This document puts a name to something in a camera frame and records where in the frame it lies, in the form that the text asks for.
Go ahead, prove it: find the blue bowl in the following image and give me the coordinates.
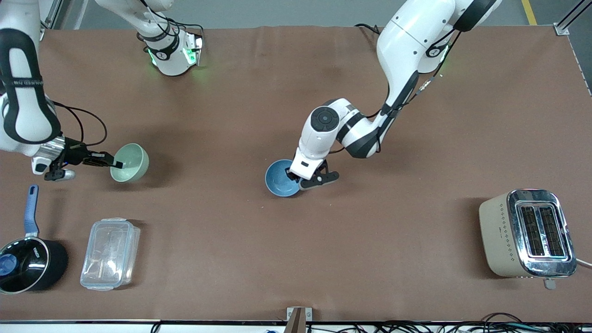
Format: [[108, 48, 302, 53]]
[[265, 159, 303, 198]]

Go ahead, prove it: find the green bowl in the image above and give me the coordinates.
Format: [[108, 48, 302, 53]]
[[110, 143, 150, 183]]

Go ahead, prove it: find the clear plastic food container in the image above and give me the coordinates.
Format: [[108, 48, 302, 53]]
[[80, 217, 141, 291]]

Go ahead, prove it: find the brown table cover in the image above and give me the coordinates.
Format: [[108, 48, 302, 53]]
[[0, 25, 592, 323]]

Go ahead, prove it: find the glass lid with blue knob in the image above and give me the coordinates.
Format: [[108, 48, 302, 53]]
[[0, 238, 49, 293]]

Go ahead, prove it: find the cream and chrome toaster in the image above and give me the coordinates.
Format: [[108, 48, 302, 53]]
[[479, 189, 578, 290]]

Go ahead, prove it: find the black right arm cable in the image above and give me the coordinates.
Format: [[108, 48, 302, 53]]
[[50, 101, 108, 148]]

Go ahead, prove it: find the black saucepan with blue handle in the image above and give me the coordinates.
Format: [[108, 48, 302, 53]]
[[0, 185, 69, 295]]

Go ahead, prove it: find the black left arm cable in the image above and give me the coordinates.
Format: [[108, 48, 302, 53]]
[[363, 28, 464, 118]]

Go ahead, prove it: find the aluminium frame profile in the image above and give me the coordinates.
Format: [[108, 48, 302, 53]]
[[40, 0, 65, 41], [554, 0, 592, 36]]

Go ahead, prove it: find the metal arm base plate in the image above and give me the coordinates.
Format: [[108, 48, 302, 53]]
[[184, 33, 204, 67]]

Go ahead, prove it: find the brown wooden post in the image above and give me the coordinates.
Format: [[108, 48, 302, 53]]
[[284, 308, 306, 333]]

